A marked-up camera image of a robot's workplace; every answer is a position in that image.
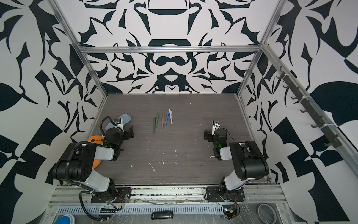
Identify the green pen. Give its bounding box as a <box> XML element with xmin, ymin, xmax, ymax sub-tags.
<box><xmin>156</xmin><ymin>112</ymin><xmax>160</xmax><ymax>126</ymax></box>
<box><xmin>152</xmin><ymin>117</ymin><xmax>157</xmax><ymax>134</ymax></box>

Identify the orange brown pen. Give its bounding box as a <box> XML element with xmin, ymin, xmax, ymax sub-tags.
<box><xmin>161</xmin><ymin>112</ymin><xmax>166</xmax><ymax>128</ymax></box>

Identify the blue pen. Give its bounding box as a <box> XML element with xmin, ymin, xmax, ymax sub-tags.
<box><xmin>164</xmin><ymin>111</ymin><xmax>170</xmax><ymax>128</ymax></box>

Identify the pink fountain pen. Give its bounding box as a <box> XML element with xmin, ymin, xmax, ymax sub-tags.
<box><xmin>169</xmin><ymin>109</ymin><xmax>173</xmax><ymax>125</ymax></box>

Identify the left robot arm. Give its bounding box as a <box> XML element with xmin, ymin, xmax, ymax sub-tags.
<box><xmin>52</xmin><ymin>113</ymin><xmax>134</xmax><ymax>203</ymax></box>

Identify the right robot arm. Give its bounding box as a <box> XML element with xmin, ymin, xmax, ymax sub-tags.
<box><xmin>204</xmin><ymin>127</ymin><xmax>269</xmax><ymax>202</ymax></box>

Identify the light blue pencil case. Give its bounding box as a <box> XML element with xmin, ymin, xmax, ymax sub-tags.
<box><xmin>105</xmin><ymin>113</ymin><xmax>131</xmax><ymax>130</ymax></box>

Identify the orange shark plush toy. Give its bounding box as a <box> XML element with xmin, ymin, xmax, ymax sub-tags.
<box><xmin>87</xmin><ymin>135</ymin><xmax>104</xmax><ymax>169</ymax></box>

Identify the black rectangular device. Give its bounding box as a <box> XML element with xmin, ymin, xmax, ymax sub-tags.
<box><xmin>151</xmin><ymin>211</ymin><xmax>174</xmax><ymax>220</ymax></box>

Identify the tape roll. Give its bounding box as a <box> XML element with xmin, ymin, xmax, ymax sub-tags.
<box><xmin>256</xmin><ymin>203</ymin><xmax>277</xmax><ymax>224</ymax></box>

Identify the blue round lid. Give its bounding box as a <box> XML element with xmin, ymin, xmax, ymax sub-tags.
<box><xmin>54</xmin><ymin>214</ymin><xmax>76</xmax><ymax>224</ymax></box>

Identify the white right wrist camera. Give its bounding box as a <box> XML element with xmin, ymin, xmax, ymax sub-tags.
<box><xmin>212</xmin><ymin>120</ymin><xmax>220</xmax><ymax>135</ymax></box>

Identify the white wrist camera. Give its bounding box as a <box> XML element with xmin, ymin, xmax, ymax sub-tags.
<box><xmin>212</xmin><ymin>120</ymin><xmax>220</xmax><ymax>135</ymax></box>
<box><xmin>114</xmin><ymin>118</ymin><xmax>124</xmax><ymax>132</ymax></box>

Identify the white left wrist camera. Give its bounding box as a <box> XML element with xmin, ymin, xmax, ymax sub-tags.
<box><xmin>114</xmin><ymin>118</ymin><xmax>124</xmax><ymax>132</ymax></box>

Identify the wall hook rail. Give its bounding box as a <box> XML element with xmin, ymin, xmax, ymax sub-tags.
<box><xmin>277</xmin><ymin>68</ymin><xmax>343</xmax><ymax>148</ymax></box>

